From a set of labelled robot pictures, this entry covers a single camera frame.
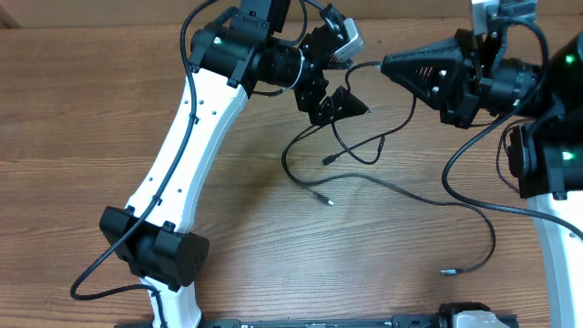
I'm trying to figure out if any thin black USB cable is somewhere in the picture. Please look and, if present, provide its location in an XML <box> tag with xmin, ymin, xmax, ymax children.
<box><xmin>281</xmin><ymin>125</ymin><xmax>497</xmax><ymax>277</ymax></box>

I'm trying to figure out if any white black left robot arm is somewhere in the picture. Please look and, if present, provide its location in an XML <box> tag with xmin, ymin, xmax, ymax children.
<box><xmin>99</xmin><ymin>1</ymin><xmax>365</xmax><ymax>327</ymax></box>

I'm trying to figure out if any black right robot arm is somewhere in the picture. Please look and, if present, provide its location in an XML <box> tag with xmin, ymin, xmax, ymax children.
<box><xmin>381</xmin><ymin>30</ymin><xmax>582</xmax><ymax>327</ymax></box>

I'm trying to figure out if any black right camera cable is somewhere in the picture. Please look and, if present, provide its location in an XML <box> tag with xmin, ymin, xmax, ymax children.
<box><xmin>440</xmin><ymin>0</ymin><xmax>583</xmax><ymax>242</ymax></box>

